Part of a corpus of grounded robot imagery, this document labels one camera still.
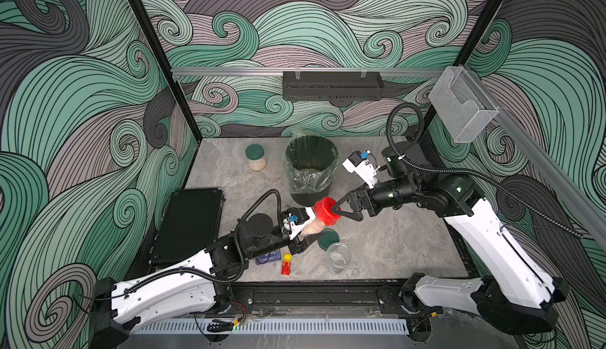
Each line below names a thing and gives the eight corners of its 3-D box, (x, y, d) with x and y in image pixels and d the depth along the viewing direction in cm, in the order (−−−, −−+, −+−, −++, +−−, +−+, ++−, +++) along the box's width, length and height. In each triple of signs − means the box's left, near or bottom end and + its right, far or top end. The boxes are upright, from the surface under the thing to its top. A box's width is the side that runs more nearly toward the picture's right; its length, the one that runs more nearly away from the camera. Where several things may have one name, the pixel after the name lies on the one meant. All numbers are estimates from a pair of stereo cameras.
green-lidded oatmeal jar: (247, 170, 109) (244, 157, 101) (250, 157, 114) (246, 144, 107) (265, 170, 109) (263, 157, 101) (267, 157, 114) (264, 144, 107)
